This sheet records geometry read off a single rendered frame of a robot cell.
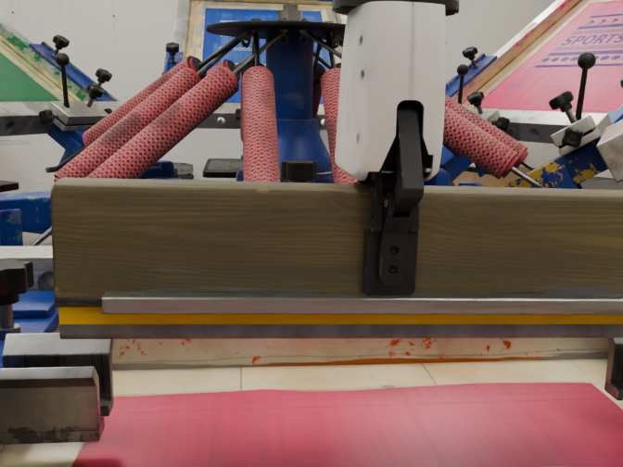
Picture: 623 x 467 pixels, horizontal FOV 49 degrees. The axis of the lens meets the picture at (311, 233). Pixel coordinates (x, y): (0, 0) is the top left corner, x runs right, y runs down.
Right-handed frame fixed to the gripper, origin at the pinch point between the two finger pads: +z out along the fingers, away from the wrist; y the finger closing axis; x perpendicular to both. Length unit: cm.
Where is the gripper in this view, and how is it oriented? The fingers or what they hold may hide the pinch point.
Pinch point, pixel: (383, 255)
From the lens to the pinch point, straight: 44.3
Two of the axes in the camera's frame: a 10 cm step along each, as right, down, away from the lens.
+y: 1.1, 1.9, -9.8
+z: -0.3, 9.8, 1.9
